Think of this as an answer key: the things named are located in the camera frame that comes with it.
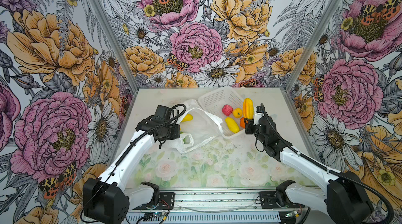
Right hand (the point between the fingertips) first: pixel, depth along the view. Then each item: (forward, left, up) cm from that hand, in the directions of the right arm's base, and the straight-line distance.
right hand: (246, 123), depth 85 cm
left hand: (-8, +37, 0) cm, 37 cm away
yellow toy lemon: (+13, +33, -12) cm, 38 cm away
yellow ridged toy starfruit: (+5, -1, +7) cm, 8 cm away
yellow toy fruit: (+14, +1, -9) cm, 17 cm away
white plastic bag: (+8, +23, -15) cm, 28 cm away
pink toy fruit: (+16, +8, -8) cm, 19 cm away
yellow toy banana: (+5, +6, -10) cm, 13 cm away
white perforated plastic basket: (+26, +15, -12) cm, 33 cm away
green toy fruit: (-3, +34, -10) cm, 35 cm away
